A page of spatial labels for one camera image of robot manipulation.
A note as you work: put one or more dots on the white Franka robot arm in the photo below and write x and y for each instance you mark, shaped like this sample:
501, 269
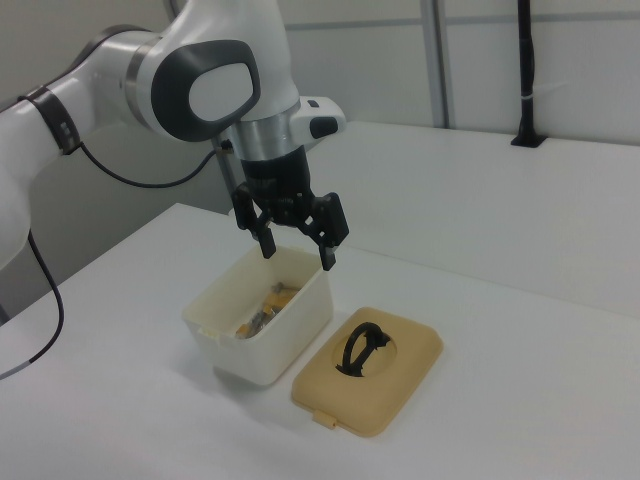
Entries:
220, 95

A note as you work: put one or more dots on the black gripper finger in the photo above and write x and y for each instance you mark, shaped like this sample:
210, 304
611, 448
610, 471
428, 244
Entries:
250, 215
330, 225

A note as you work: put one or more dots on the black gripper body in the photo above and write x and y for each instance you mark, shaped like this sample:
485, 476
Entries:
280, 180

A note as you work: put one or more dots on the grey partition post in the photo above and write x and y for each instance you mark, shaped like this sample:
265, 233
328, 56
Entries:
436, 65

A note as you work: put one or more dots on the black pole with base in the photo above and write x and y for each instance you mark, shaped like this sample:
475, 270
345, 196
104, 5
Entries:
525, 75

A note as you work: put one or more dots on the white plastic tool case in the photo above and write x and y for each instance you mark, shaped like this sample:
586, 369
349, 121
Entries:
250, 360

